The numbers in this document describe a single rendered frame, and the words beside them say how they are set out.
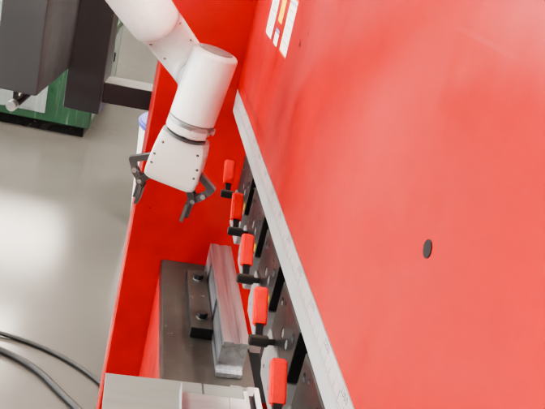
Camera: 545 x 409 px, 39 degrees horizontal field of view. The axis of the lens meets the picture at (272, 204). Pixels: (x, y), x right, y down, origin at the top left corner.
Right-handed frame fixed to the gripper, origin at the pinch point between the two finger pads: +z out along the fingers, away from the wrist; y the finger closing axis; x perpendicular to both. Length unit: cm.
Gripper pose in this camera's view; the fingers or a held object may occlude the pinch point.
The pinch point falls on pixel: (160, 206)
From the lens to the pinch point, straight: 149.0
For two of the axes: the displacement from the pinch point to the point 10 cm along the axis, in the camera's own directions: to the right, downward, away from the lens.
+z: -3.6, 8.6, 3.7
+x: -0.9, 3.6, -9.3
